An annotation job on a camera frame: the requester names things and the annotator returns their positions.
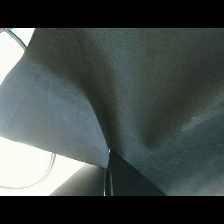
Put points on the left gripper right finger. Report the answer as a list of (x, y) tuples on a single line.
[(133, 183)]

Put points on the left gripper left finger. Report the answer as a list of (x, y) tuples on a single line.
[(87, 183)]

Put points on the black garment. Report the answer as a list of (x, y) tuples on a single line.
[(140, 86)]

